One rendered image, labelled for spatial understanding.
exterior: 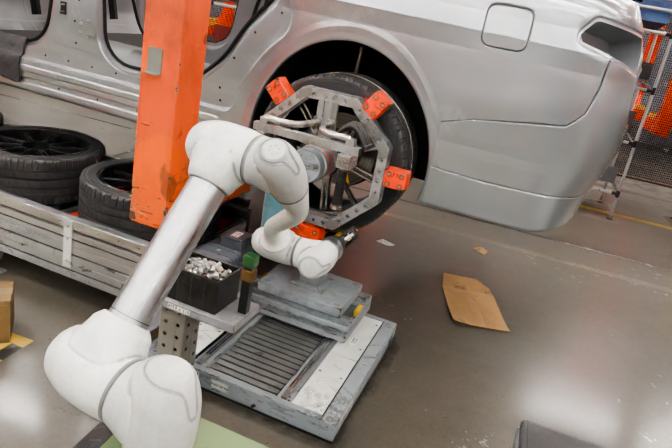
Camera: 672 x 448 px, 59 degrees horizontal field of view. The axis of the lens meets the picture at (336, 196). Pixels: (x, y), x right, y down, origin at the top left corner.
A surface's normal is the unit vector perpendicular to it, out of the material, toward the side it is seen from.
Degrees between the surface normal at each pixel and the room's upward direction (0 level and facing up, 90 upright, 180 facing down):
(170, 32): 90
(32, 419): 0
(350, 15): 90
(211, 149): 58
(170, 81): 90
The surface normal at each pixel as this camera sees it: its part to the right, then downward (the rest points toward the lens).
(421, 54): -0.35, 0.23
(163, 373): 0.33, -0.88
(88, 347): -0.15, -0.44
